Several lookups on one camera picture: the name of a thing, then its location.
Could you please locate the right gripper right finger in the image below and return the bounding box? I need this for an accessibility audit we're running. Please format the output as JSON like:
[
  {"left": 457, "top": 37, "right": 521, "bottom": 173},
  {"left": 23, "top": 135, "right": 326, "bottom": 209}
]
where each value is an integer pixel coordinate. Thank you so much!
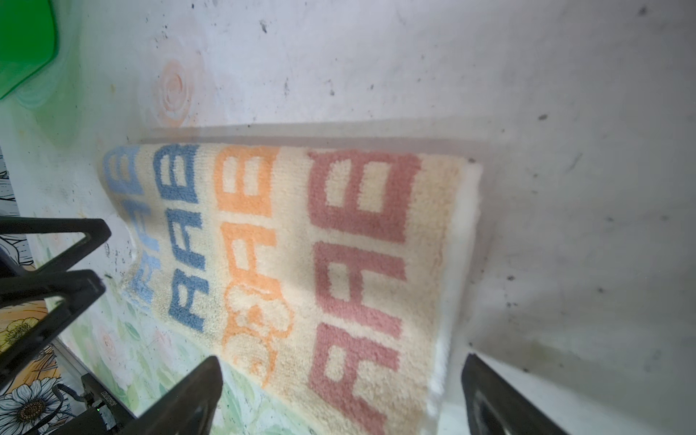
[{"left": 460, "top": 353, "right": 567, "bottom": 435}]

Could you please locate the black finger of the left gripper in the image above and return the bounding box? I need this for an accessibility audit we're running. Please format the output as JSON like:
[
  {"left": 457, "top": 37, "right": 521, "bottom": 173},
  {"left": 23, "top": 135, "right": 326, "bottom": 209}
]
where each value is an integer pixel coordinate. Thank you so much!
[
  {"left": 1, "top": 217, "right": 112, "bottom": 277},
  {"left": 1, "top": 270, "right": 106, "bottom": 385}
]

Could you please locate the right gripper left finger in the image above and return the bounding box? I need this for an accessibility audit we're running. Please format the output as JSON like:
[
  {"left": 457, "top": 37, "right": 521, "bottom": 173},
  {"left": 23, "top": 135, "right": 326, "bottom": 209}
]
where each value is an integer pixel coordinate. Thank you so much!
[{"left": 120, "top": 356, "right": 223, "bottom": 435}]

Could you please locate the striped rabbit text towel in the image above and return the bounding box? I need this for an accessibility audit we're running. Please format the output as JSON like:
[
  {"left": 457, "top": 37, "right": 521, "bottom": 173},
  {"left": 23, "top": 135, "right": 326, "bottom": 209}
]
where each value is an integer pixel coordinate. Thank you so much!
[{"left": 99, "top": 143, "right": 482, "bottom": 434}]

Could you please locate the green plastic basket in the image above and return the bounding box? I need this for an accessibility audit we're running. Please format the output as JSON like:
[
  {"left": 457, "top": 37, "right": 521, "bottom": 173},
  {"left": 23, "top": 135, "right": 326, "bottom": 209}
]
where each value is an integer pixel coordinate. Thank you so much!
[{"left": 1, "top": 0, "right": 58, "bottom": 99}]

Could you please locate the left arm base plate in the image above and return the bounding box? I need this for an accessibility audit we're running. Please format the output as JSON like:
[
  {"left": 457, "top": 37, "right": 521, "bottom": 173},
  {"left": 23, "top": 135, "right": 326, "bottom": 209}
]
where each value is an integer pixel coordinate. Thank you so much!
[{"left": 50, "top": 373, "right": 136, "bottom": 435}]

